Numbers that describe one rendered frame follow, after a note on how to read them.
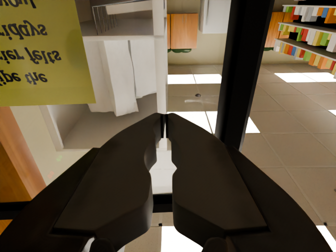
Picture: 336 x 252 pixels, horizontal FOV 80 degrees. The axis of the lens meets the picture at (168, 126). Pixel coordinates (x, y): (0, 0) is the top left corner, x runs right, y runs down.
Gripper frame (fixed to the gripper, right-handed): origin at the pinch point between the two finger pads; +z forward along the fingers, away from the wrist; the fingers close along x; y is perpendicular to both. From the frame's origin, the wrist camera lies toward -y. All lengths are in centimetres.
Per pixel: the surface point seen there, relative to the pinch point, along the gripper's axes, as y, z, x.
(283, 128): 136, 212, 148
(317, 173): 136, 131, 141
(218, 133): 2.3, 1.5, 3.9
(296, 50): 69, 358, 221
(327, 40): 43, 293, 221
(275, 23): 39, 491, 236
